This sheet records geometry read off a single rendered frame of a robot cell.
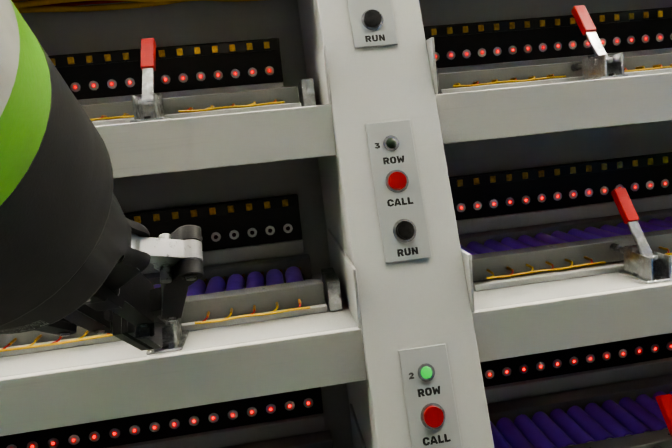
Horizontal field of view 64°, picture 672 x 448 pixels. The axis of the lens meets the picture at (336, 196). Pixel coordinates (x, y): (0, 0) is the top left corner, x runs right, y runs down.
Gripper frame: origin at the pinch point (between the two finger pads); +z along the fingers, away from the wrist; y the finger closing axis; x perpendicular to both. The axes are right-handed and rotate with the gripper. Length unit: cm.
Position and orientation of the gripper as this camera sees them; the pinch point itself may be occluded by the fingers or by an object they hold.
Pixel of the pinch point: (139, 320)
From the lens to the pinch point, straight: 40.5
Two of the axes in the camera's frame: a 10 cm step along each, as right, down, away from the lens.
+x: -1.5, -9.1, 3.9
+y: 9.9, -1.1, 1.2
